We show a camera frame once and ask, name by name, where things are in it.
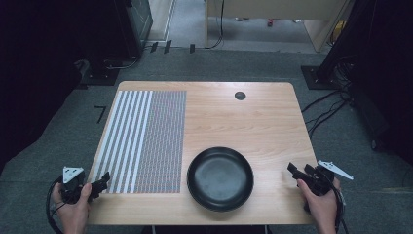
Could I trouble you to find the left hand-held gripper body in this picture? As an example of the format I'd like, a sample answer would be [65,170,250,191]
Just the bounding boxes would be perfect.
[60,166,88,205]

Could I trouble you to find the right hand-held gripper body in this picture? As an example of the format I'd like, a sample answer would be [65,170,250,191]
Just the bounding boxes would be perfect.
[304,160,355,197]

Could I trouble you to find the person's right hand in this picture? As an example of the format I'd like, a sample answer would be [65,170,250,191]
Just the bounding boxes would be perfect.
[296,176,342,226]

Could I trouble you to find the person's left hand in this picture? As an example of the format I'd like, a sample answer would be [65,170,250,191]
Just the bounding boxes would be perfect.
[51,181,94,226]

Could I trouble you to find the striped woven placemat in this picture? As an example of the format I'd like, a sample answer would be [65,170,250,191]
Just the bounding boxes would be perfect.
[91,90,187,195]

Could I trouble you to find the black round plate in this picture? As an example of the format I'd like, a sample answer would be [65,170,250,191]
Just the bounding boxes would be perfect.
[186,146,255,213]

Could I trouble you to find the black stand with base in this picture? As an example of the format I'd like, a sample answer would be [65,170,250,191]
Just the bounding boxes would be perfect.
[77,0,144,88]
[300,0,368,91]

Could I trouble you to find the dark curtain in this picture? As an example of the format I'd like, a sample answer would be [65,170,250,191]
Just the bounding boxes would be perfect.
[344,0,413,165]
[0,0,118,174]

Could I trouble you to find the yellow object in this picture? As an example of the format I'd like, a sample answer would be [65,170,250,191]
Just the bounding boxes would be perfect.
[328,19,347,46]

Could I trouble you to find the dark equipment cabinet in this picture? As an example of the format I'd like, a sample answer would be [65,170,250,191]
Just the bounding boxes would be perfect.
[124,0,154,51]

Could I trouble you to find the light wooden cabinet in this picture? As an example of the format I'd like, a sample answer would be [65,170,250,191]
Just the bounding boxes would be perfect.
[204,0,353,54]

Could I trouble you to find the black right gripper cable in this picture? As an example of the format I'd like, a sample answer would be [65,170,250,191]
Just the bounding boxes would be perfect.
[324,169,351,234]

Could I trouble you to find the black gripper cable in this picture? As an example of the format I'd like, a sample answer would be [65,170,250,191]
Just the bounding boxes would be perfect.
[324,169,351,234]
[45,175,67,234]

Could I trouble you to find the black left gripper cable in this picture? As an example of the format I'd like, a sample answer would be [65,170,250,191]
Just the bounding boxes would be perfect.
[45,175,67,234]

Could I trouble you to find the black floor cable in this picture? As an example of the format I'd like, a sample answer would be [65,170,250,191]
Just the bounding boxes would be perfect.
[301,89,345,114]
[305,97,354,140]

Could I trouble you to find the grey floor cable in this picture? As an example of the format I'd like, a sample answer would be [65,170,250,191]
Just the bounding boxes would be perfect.
[103,56,140,70]

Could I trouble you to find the black hanging cable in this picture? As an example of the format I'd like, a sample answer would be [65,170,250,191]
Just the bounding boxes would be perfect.
[205,0,226,51]

